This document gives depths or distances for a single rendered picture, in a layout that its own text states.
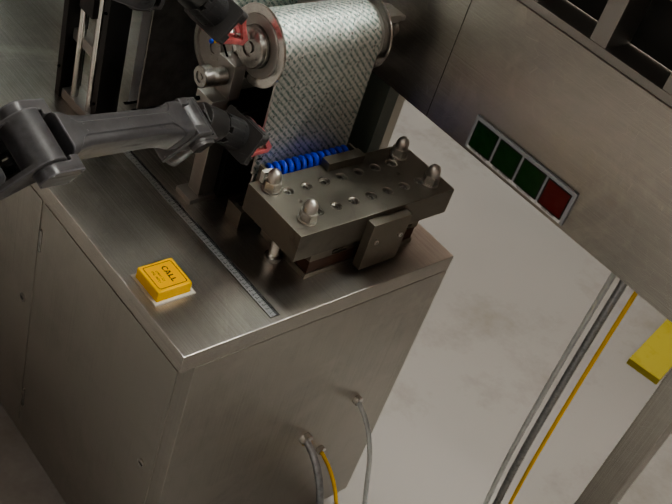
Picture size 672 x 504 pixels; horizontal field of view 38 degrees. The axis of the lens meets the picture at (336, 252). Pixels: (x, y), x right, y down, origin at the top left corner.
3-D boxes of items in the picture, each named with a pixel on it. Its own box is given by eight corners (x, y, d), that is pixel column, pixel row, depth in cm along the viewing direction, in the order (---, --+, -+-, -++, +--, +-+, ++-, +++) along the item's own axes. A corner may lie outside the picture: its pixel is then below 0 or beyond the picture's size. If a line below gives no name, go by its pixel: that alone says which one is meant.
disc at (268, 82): (223, 52, 177) (247, -16, 167) (225, 51, 177) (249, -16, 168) (267, 105, 171) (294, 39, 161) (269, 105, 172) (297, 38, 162)
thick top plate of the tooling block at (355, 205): (241, 208, 180) (248, 182, 176) (393, 166, 205) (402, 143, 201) (293, 262, 172) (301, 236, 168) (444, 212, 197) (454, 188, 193)
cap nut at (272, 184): (257, 185, 176) (262, 165, 173) (273, 181, 178) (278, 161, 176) (269, 197, 174) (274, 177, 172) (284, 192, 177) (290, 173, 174)
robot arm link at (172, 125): (59, 171, 120) (13, 95, 120) (29, 195, 122) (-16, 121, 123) (225, 141, 159) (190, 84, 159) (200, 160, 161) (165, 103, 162)
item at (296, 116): (250, 172, 182) (273, 89, 170) (342, 149, 196) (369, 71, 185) (251, 174, 181) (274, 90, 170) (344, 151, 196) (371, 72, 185)
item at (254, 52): (234, 61, 172) (236, 19, 169) (243, 60, 173) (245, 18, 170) (260, 74, 168) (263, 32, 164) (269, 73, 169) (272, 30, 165)
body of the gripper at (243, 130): (248, 167, 171) (222, 157, 165) (216, 135, 176) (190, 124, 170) (269, 138, 170) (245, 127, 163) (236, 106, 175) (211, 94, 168)
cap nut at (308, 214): (292, 215, 172) (298, 195, 169) (308, 211, 174) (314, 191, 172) (305, 228, 170) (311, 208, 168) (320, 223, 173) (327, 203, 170)
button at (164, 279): (134, 277, 168) (136, 267, 167) (169, 266, 173) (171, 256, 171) (156, 303, 165) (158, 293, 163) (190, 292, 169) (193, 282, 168)
